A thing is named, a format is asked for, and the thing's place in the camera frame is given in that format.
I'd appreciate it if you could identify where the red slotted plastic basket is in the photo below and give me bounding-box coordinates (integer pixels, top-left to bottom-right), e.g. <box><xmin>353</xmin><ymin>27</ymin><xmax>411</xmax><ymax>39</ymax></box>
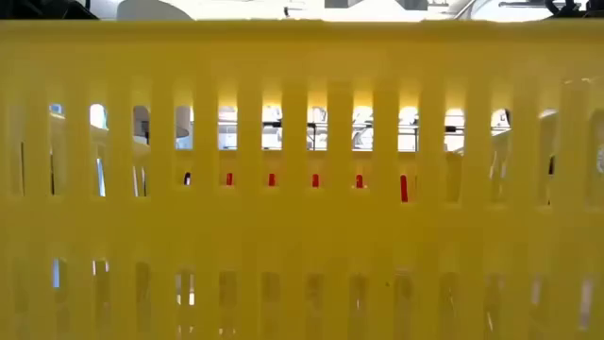
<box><xmin>225</xmin><ymin>172</ymin><xmax>410</xmax><ymax>203</ymax></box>

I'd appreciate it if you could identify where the yellow slotted plastic basket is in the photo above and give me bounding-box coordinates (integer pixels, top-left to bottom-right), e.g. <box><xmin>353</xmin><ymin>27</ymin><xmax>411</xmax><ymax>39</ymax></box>
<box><xmin>0</xmin><ymin>19</ymin><xmax>604</xmax><ymax>340</ymax></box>

